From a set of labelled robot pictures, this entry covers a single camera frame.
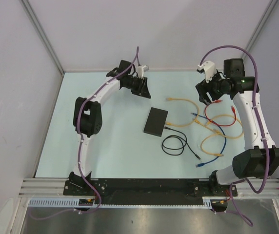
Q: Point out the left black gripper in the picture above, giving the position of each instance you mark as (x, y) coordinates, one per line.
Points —
(142, 88)

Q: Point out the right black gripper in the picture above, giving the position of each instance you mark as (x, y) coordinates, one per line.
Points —
(203, 87)

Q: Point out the black network switch box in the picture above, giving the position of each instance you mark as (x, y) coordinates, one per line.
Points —
(155, 122)

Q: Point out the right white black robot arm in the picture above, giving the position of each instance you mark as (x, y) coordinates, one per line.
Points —
(226, 176)

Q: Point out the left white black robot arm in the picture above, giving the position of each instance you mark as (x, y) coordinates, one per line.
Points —
(87, 120)

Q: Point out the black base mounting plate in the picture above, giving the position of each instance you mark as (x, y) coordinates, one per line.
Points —
(151, 192)

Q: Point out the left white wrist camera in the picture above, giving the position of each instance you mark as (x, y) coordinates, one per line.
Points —
(141, 69)

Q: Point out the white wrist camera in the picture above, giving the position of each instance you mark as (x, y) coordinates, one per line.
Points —
(141, 69)
(208, 68)

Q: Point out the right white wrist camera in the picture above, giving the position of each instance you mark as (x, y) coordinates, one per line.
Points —
(208, 68)

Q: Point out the aluminium right frame rail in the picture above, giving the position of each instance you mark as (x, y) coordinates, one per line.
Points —
(245, 95)

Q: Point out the aluminium frame rail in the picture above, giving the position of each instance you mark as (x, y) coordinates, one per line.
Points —
(55, 186)
(245, 95)

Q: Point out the aluminium right corner post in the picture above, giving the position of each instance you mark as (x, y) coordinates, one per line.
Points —
(259, 12)

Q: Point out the aluminium corner post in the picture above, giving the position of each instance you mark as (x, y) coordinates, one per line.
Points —
(259, 12)
(42, 34)

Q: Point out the grey slotted cable duct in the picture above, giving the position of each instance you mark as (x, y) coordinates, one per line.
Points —
(78, 203)

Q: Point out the aluminium left corner post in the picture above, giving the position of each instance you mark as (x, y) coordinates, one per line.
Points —
(42, 34)

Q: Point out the aluminium front frame rail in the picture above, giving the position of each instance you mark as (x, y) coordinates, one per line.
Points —
(55, 186)

